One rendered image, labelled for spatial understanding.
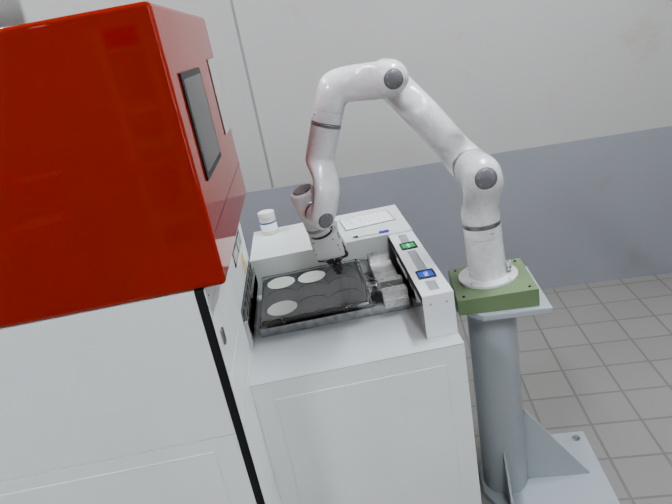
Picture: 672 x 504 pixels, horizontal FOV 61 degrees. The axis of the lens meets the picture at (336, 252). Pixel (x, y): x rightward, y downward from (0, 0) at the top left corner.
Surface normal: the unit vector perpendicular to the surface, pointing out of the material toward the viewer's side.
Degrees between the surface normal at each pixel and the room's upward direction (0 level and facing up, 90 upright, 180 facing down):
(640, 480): 0
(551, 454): 90
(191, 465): 90
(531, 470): 90
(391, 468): 90
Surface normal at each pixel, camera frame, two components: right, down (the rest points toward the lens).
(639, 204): -0.06, 0.37
